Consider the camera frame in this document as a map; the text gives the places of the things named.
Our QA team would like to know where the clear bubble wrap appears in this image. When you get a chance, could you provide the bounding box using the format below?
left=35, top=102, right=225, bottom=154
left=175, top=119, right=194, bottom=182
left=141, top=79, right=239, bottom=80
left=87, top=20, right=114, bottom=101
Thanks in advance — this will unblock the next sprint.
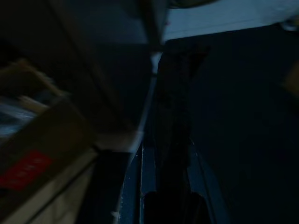
left=0, top=94, right=49, bottom=140

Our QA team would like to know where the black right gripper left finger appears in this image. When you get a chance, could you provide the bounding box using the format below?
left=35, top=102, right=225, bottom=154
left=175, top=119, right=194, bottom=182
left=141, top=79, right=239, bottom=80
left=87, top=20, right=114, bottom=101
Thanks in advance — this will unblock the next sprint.
left=118, top=143, right=157, bottom=224

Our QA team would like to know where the dark blue carpet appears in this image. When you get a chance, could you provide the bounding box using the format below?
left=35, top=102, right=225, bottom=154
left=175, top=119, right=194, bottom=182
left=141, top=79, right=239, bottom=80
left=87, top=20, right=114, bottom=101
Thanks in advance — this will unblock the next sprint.
left=163, top=23, right=299, bottom=224

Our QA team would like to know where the black shoe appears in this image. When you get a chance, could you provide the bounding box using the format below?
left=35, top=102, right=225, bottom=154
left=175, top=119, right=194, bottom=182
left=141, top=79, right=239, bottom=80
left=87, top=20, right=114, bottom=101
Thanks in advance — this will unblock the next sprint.
left=143, top=43, right=212, bottom=224

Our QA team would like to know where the brown cardboard box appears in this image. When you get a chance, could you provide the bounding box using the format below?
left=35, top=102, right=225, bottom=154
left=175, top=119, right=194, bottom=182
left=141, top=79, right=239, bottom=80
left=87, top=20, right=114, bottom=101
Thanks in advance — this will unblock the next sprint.
left=0, top=58, right=100, bottom=224

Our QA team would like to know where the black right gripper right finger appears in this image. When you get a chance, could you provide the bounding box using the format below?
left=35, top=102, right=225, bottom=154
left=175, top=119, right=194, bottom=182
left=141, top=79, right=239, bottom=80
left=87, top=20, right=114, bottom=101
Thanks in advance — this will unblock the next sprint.
left=186, top=139, right=225, bottom=224

